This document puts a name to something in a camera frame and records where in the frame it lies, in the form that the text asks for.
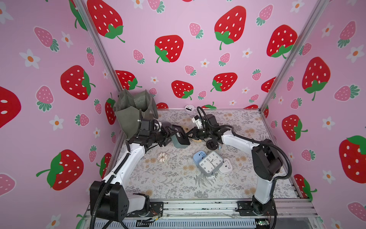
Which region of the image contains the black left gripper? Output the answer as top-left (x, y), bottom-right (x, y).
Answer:
top-left (149, 126), bottom-right (177, 147)

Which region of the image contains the black square alarm clock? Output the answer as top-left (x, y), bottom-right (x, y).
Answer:
top-left (171, 125), bottom-right (190, 149)

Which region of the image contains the white round clock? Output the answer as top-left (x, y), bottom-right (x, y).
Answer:
top-left (185, 105), bottom-right (195, 113)

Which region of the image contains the grey square analog clock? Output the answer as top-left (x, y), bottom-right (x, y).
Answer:
top-left (198, 151), bottom-right (224, 177)

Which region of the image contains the olive green canvas bag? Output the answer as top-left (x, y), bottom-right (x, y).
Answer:
top-left (113, 89), bottom-right (158, 139)

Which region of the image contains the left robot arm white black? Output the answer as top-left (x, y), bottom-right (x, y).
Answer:
top-left (90, 122), bottom-right (181, 229)

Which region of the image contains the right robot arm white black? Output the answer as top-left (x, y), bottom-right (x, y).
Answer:
top-left (182, 125), bottom-right (292, 216)

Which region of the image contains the small black round clock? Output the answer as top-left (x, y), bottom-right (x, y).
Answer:
top-left (206, 139), bottom-right (219, 151)

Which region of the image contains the light blue alarm clock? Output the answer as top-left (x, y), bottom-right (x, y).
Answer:
top-left (193, 151), bottom-right (207, 167)

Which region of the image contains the white pink alarm clock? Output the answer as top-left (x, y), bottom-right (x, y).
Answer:
top-left (218, 158), bottom-right (233, 175)

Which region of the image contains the beige striped small ball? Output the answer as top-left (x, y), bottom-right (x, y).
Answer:
top-left (157, 152), bottom-right (167, 163)

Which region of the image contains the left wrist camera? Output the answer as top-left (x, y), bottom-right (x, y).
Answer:
top-left (139, 118), bottom-right (159, 132)

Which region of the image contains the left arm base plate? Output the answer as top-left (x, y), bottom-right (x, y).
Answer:
top-left (126, 201), bottom-right (164, 218)

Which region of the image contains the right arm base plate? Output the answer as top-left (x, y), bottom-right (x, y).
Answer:
top-left (235, 200), bottom-right (277, 217)

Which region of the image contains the aluminium frame rail front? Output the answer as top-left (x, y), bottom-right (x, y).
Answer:
top-left (82, 198), bottom-right (319, 221)

